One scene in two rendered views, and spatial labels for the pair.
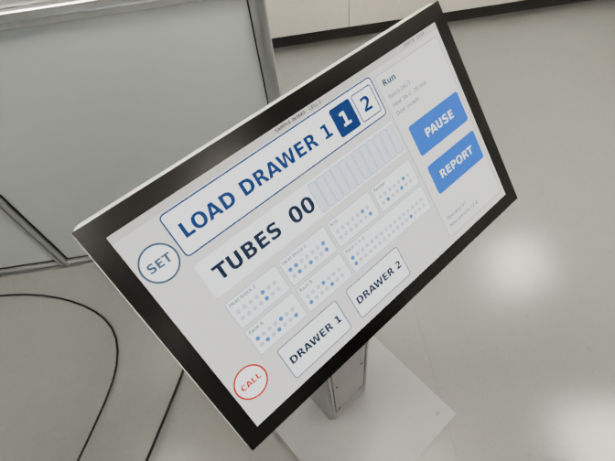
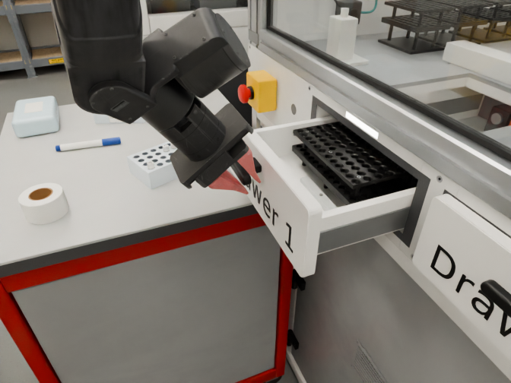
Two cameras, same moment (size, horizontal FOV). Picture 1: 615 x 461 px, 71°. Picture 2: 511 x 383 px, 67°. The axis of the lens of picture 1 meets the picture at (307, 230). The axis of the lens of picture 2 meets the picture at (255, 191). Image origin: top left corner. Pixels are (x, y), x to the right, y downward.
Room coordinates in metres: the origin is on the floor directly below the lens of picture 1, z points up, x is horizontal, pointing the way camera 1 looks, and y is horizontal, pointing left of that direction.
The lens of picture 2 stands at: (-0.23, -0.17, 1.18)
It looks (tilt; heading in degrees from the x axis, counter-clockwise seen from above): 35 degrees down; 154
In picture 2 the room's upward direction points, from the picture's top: straight up
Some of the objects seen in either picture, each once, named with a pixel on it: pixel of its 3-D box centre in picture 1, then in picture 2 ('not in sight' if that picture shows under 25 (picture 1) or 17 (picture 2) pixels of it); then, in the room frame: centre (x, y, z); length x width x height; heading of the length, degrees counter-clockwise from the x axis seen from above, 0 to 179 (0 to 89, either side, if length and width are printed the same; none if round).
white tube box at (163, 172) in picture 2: not in sight; (166, 161); (-0.92, -0.04, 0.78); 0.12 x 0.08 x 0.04; 107
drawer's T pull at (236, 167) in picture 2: not in sight; (246, 166); (-0.64, 0.02, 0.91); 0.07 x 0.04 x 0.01; 176
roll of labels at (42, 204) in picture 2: not in sight; (44, 203); (-0.87, -0.27, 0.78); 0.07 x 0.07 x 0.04
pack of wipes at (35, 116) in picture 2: not in sight; (36, 115); (-1.27, -0.27, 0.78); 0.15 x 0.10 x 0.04; 177
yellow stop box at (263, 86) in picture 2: not in sight; (259, 91); (-0.96, 0.20, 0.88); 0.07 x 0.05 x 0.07; 176
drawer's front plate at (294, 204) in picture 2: not in sight; (264, 182); (-0.64, 0.04, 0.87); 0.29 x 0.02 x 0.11; 176
